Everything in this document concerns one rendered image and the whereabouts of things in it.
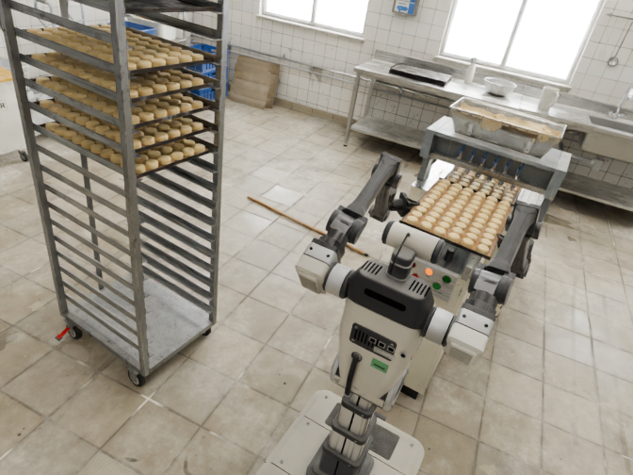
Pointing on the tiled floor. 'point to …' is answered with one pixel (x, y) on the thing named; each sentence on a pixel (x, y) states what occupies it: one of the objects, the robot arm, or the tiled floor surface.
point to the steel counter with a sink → (573, 182)
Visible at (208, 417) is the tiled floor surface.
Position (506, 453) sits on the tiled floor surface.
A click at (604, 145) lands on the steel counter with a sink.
